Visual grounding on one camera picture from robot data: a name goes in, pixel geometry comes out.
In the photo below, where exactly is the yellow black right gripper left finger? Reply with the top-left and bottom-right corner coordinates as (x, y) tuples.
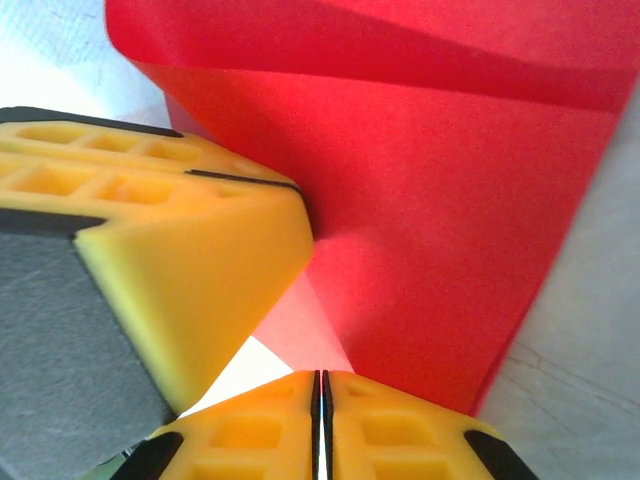
(124, 369), (320, 480)

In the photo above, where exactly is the red paper sheet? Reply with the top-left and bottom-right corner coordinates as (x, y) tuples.
(103, 0), (640, 417)

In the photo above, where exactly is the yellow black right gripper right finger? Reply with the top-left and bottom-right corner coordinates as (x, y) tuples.
(322, 369), (540, 480)

